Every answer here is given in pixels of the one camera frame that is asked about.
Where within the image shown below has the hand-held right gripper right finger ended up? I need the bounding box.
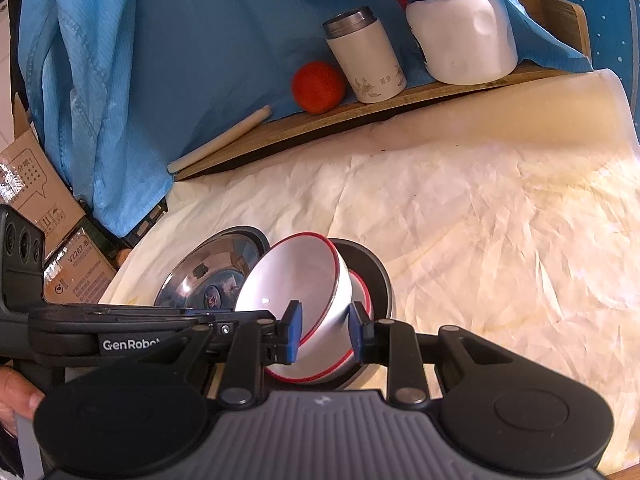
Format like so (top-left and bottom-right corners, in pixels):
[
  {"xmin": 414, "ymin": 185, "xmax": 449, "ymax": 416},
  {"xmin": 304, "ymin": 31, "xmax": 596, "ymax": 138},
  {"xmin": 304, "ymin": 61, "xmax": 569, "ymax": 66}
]
[{"xmin": 348, "ymin": 301, "xmax": 501, "ymax": 406}]

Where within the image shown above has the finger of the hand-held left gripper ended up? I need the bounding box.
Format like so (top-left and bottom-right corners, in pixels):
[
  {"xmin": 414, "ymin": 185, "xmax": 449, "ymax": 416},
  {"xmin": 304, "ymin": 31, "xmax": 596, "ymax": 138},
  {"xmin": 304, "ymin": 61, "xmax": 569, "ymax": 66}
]
[{"xmin": 182, "ymin": 307, "xmax": 276, "ymax": 335}]

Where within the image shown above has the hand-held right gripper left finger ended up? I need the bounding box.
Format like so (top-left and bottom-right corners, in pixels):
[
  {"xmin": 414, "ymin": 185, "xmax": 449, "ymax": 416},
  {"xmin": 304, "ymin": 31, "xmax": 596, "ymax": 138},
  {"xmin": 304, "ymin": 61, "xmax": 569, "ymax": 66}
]
[{"xmin": 165, "ymin": 300, "xmax": 304, "ymax": 408}]

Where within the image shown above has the shiny steel plate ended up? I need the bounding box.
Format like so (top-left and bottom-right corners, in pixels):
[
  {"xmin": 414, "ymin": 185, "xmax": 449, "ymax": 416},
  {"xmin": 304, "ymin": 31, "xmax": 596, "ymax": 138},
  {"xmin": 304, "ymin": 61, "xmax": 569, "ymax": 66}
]
[{"xmin": 152, "ymin": 226, "xmax": 271, "ymax": 311}]

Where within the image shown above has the white bowl with red rim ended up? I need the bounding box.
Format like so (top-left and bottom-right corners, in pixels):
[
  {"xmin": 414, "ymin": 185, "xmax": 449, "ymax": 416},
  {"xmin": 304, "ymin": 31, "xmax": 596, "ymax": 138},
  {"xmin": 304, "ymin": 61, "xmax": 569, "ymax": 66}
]
[{"xmin": 234, "ymin": 232, "xmax": 373, "ymax": 386}]

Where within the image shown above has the black plate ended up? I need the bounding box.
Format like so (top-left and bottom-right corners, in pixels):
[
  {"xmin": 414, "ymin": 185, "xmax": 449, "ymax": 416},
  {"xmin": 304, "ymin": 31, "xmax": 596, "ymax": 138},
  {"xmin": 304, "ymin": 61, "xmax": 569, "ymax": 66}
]
[{"xmin": 327, "ymin": 238, "xmax": 397, "ymax": 392}]

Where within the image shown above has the person's left hand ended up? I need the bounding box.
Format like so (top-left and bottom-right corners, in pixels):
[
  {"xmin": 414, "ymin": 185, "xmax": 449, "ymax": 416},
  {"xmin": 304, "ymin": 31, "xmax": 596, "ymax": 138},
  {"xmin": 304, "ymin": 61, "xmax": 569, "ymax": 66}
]
[{"xmin": 0, "ymin": 365, "xmax": 46, "ymax": 437}]

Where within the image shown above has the printed cardboard box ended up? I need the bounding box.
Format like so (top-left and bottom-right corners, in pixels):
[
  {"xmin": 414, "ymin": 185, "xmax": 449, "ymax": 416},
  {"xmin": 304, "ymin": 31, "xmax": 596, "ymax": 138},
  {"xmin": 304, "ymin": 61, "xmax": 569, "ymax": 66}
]
[{"xmin": 42, "ymin": 225, "xmax": 121, "ymax": 306}]

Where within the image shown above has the plain brown cardboard box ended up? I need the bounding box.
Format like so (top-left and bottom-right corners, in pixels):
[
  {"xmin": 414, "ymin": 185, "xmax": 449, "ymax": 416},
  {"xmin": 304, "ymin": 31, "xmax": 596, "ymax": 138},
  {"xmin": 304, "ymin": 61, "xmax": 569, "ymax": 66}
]
[{"xmin": 0, "ymin": 90, "xmax": 86, "ymax": 261}]

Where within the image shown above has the black plastic crate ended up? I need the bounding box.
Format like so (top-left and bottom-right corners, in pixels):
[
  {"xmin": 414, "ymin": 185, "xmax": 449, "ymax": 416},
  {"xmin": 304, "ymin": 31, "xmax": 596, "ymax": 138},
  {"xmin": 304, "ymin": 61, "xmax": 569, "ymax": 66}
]
[{"xmin": 120, "ymin": 195, "xmax": 168, "ymax": 251}]

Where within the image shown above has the white table cloth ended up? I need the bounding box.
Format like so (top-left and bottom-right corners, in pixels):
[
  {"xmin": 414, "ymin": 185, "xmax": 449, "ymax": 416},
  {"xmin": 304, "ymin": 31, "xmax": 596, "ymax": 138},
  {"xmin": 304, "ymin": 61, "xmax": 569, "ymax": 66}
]
[{"xmin": 97, "ymin": 67, "xmax": 640, "ymax": 476}]

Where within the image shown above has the white rolled stick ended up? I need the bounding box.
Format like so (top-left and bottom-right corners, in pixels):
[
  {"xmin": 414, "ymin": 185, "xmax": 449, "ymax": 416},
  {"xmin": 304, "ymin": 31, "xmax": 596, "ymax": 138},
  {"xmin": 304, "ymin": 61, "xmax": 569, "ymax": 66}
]
[{"xmin": 167, "ymin": 105, "xmax": 273, "ymax": 175}]

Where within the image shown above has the wooden board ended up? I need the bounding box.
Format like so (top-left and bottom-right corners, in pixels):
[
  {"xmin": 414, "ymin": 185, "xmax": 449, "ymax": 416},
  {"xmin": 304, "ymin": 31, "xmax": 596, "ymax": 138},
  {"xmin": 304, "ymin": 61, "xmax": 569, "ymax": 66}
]
[{"xmin": 172, "ymin": 60, "xmax": 596, "ymax": 183}]

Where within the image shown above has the red ball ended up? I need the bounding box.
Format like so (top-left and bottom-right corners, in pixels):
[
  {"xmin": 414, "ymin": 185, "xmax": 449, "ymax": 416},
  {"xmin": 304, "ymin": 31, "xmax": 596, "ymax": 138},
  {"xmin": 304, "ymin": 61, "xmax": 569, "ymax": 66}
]
[{"xmin": 291, "ymin": 61, "xmax": 347, "ymax": 115}]

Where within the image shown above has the light blue work coat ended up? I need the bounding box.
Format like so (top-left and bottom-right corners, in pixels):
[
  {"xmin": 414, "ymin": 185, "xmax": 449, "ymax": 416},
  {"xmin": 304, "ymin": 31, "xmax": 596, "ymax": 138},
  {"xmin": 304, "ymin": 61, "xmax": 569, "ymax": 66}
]
[{"xmin": 17, "ymin": 0, "xmax": 596, "ymax": 238}]

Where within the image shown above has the white thermos cup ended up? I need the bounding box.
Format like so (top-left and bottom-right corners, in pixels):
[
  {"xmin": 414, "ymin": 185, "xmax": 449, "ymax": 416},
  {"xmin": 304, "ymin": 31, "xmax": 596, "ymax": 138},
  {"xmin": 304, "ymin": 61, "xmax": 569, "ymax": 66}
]
[{"xmin": 322, "ymin": 6, "xmax": 408, "ymax": 105}]

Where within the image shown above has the white bottle with blue lid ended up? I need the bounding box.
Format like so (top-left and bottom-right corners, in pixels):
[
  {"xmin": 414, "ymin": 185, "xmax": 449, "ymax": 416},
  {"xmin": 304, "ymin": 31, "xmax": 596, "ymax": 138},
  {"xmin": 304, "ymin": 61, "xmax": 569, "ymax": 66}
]
[{"xmin": 390, "ymin": 0, "xmax": 519, "ymax": 86}]

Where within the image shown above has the wooden chair back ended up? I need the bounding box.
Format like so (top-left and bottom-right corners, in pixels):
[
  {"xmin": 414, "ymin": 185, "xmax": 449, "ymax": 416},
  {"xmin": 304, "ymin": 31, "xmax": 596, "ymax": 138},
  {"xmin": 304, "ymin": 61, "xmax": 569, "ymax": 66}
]
[{"xmin": 517, "ymin": 0, "xmax": 591, "ymax": 58}]

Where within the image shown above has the blue dotted cloth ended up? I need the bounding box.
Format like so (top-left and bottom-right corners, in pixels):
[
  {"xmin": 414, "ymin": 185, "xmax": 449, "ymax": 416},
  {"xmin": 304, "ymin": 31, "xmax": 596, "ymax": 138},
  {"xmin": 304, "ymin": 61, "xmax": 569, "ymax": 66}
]
[{"xmin": 470, "ymin": 0, "xmax": 640, "ymax": 131}]

